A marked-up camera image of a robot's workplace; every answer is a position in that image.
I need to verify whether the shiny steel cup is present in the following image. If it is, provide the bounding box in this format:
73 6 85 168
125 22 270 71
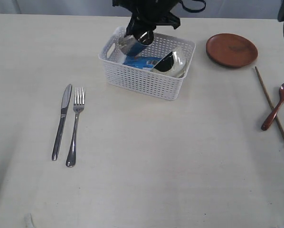
118 31 154 57

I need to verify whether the brown wooden plate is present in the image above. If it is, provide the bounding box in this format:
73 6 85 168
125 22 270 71
206 33 258 68

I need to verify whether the silver fork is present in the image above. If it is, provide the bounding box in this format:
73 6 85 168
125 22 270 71
66 87 85 167

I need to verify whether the white perforated plastic basket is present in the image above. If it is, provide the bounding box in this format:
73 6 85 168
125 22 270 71
99 26 196 101

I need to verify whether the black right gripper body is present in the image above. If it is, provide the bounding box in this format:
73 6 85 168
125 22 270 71
112 0 180 36

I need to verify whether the white bowl dark inside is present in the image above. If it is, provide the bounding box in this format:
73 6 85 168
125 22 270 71
150 46 187 78

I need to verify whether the silver table knife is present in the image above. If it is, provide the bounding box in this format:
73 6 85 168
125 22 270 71
51 84 72 161

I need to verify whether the wooden chopstick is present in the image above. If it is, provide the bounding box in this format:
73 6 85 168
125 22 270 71
254 66 284 140

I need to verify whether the blue tissue packet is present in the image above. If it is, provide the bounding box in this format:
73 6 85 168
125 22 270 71
123 56 161 71

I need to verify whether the reddish wooden spoon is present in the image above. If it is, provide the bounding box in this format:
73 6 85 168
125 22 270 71
261 83 284 131

